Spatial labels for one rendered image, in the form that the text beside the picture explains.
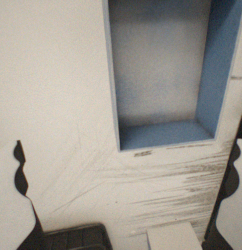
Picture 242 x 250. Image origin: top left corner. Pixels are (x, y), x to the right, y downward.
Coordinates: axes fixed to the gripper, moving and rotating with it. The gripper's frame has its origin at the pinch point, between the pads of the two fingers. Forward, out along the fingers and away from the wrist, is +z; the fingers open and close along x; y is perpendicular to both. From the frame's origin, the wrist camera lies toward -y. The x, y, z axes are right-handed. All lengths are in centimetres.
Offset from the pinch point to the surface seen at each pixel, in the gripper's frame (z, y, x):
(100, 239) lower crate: 12.3, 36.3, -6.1
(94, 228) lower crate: 14.6, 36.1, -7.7
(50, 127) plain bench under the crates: 15.8, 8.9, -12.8
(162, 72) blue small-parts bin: 18.0, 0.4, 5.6
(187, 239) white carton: 15.1, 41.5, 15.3
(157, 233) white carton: 16.9, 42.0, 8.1
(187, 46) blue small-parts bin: 18.4, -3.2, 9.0
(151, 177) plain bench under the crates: 18.3, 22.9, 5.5
